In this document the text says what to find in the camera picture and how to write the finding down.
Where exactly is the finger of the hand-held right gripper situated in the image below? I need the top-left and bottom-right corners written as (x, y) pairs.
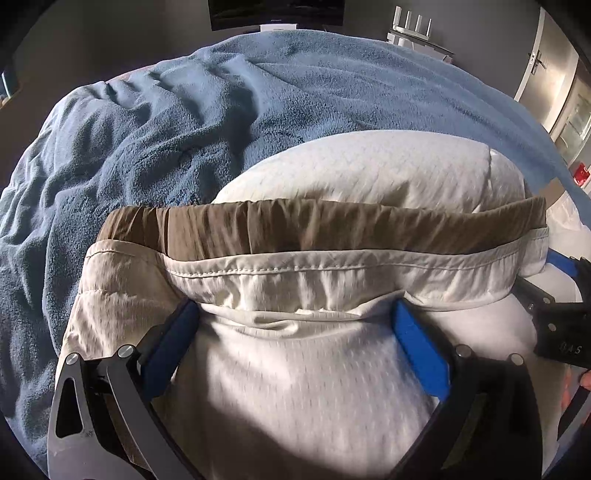
top-left (546, 251), bottom-right (591, 283)
top-left (516, 274), bottom-right (556, 315)

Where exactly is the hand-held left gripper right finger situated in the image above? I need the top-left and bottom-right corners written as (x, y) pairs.
top-left (390, 300), bottom-right (548, 480)

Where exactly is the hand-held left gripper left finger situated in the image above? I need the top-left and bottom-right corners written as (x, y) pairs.
top-left (46, 299), bottom-right (200, 480)

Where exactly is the cream hooded puffer jacket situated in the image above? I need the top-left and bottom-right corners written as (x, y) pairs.
top-left (55, 130), bottom-right (591, 480)

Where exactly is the glass panel door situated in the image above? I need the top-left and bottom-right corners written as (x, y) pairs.
top-left (551, 76), bottom-right (591, 162)

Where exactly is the white door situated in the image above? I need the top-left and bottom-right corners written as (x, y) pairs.
top-left (514, 25), bottom-right (580, 136)

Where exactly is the blue fleece blanket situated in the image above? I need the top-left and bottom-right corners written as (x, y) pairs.
top-left (0, 28), bottom-right (571, 467)

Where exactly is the white router with antennas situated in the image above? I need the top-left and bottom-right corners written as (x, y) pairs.
top-left (392, 6), bottom-right (434, 34)

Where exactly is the window with curtain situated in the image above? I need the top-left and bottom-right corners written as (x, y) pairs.
top-left (0, 69), bottom-right (20, 108)

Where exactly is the black wall television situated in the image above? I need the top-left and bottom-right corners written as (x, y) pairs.
top-left (208, 0), bottom-right (346, 31)

